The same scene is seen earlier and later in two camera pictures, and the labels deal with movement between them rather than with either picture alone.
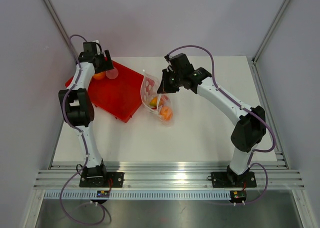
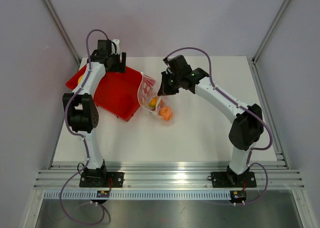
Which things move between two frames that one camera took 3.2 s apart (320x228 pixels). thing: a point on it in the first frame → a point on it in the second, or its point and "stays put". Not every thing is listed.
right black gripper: (165, 88) stays put
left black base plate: (113, 179) stays put
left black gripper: (103, 68) → (120, 66)
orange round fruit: (166, 112) stays put
